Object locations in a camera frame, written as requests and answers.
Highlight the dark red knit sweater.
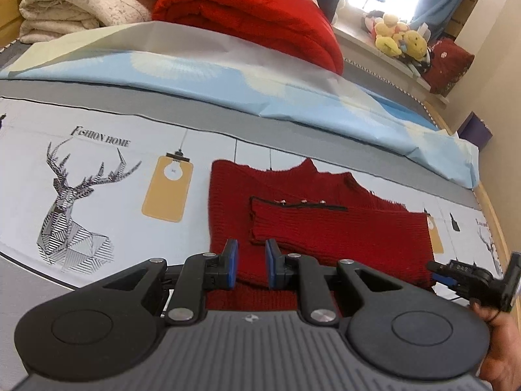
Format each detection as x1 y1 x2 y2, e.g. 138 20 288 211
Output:
205 158 435 312

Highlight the dark red cushion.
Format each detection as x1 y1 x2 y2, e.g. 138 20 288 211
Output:
424 37 475 95

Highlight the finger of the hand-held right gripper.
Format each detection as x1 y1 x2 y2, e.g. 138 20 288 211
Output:
427 260 463 277
431 273 461 293

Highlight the purple box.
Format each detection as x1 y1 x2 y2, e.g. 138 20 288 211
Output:
458 111 493 150

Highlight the light blue sheet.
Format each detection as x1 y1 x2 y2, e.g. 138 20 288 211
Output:
0 22 481 190

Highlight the cream speckled folded blanket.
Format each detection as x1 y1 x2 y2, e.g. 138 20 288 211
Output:
18 0 155 45

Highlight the yellow duck plush toy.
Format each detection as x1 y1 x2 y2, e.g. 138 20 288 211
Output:
373 12 408 58

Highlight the person's right hand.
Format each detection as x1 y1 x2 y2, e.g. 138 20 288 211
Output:
468 298 521 391

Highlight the windowsill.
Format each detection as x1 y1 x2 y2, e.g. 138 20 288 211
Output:
331 22 451 109

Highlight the red folded blanket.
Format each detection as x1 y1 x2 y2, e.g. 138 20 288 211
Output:
152 0 346 75

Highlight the yellow bear plush toy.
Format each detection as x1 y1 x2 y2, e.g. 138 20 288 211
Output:
401 30 429 60

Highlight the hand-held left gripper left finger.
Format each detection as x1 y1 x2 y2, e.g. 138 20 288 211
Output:
100 239 239 327

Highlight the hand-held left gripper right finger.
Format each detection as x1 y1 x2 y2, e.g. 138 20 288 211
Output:
264 239 404 328

